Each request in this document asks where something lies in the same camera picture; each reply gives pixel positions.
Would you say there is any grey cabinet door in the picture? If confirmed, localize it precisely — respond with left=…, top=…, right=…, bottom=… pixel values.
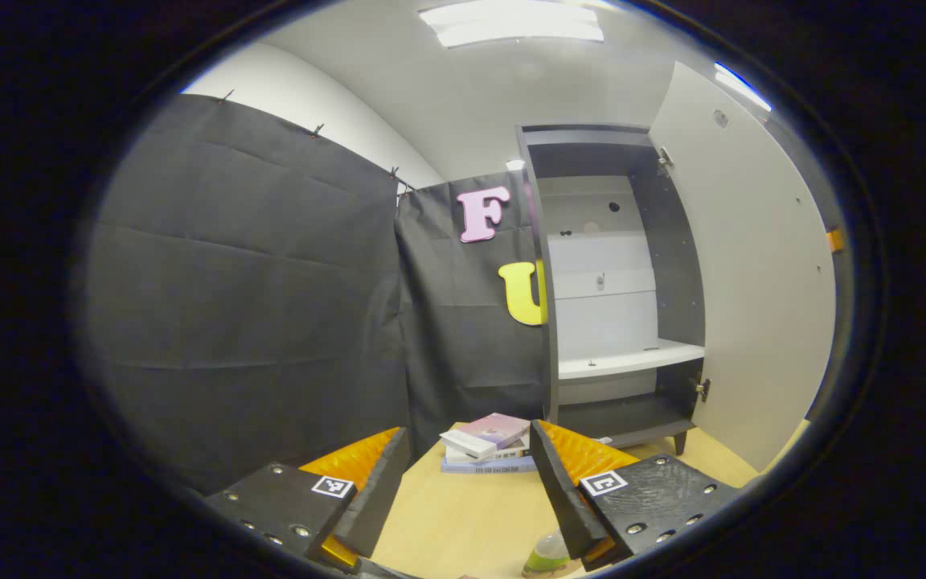
left=648, top=61, right=838, bottom=473

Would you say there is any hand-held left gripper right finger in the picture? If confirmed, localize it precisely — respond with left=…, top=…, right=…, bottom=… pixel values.
left=531, top=419, right=745, bottom=572

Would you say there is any pink book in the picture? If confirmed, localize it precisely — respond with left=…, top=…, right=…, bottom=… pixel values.
left=440, top=413, right=531, bottom=461

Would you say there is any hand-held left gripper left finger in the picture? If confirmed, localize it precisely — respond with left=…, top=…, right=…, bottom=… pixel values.
left=204, top=427, right=412, bottom=573

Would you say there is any blue book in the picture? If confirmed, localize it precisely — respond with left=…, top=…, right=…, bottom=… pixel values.
left=440, top=456, right=538, bottom=474

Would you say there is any white book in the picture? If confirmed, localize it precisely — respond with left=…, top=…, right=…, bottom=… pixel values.
left=445, top=438, right=532, bottom=466

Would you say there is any dark grey cabinet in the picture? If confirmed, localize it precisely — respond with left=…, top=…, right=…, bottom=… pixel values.
left=516, top=123, right=709, bottom=456

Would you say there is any black backdrop cloth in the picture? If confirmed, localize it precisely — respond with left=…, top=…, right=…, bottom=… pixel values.
left=81, top=92, right=552, bottom=493

